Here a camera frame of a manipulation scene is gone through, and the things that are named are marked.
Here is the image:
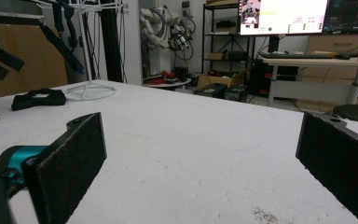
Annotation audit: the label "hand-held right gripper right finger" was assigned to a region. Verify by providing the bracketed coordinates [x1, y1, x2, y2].
[295, 110, 358, 224]

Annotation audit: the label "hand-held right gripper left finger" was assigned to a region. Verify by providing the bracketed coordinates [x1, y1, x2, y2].
[0, 111, 108, 224]

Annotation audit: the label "black bow tie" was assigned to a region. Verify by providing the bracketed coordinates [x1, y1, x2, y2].
[10, 88, 68, 112]

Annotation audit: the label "white wire display rack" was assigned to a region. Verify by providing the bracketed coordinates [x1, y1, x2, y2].
[60, 0, 129, 103]

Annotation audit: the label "brown cardboard panel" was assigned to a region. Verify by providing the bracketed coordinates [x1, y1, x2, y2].
[0, 22, 69, 102]

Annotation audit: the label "white desk with grey legs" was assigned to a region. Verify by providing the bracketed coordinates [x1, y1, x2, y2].
[261, 57, 358, 107]

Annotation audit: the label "black keyboard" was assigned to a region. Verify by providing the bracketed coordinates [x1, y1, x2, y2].
[258, 51, 336, 61]

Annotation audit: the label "light wooden cabinet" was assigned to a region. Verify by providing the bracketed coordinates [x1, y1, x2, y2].
[295, 33, 358, 114]

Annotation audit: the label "white foam mat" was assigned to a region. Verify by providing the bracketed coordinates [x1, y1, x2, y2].
[0, 79, 358, 224]

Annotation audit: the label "black computer tower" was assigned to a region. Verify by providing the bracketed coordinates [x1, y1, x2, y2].
[193, 82, 228, 100]
[224, 84, 250, 104]

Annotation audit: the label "round white low table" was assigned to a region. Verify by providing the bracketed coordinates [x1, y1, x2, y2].
[144, 70, 193, 91]

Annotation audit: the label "dark computer monitor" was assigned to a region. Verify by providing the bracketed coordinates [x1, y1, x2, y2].
[322, 0, 358, 35]

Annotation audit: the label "brown cardboard box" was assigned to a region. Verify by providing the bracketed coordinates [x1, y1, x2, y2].
[197, 72, 247, 90]

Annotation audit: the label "white robot arms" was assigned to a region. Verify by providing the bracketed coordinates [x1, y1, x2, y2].
[139, 7, 198, 61]

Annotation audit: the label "bright computer monitor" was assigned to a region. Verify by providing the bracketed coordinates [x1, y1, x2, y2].
[238, 0, 329, 36]

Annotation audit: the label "black metal shelf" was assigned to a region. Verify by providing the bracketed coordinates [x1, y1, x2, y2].
[201, 2, 256, 77]

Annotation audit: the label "black frame post with cables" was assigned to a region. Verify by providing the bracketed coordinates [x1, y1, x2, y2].
[100, 0, 124, 84]

